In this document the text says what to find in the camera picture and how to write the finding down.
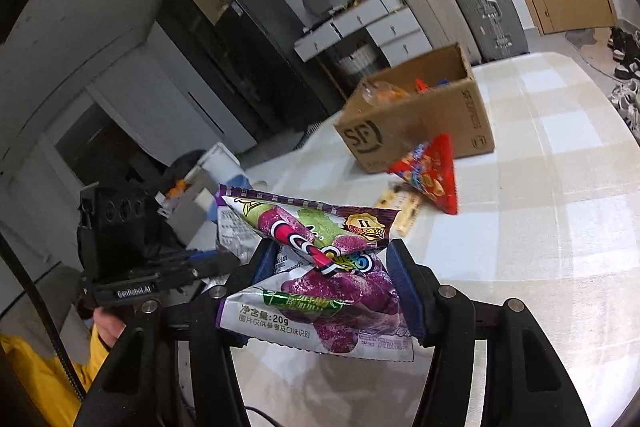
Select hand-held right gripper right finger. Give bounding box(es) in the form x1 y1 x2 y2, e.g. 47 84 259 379
386 238 586 427

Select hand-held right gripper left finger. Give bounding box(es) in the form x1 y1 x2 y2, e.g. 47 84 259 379
74 237 278 427

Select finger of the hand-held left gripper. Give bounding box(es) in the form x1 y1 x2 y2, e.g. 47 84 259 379
150 247 222 265
164 252 242 290

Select purple candy packet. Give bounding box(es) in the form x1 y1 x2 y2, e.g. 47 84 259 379
214 184 416 363

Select brown cardboard box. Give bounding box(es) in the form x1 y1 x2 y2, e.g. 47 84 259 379
332 43 496 175

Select person's left hand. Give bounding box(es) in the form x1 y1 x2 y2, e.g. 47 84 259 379
92 307 128 350

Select cream yellow biscuit packet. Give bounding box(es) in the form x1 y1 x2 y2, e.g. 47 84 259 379
375 186 425 238

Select white plastic bin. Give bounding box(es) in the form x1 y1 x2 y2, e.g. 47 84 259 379
197 142 243 188

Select red colourful snack packet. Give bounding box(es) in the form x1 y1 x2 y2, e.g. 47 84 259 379
387 133 460 215

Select white cupboard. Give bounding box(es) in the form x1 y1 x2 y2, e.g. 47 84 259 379
87 19 258 168

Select dark glass-front cabinet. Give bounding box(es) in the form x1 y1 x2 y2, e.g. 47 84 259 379
155 0 266 142

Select black metal cabinet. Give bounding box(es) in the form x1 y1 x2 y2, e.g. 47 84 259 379
215 0 346 142

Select white drawer unit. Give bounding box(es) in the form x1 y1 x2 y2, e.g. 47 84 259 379
293 0 433 68

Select beige suitcase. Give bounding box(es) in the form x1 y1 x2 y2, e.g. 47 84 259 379
395 0 483 65

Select white sneakers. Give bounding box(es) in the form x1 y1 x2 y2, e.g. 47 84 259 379
607 79 640 130

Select silver suitcase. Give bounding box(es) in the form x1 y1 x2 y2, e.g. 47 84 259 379
441 0 530 62

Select black shoes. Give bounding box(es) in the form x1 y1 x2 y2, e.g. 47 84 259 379
607 27 640 80

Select black braided cable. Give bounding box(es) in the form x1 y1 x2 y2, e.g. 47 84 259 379
0 231 87 404

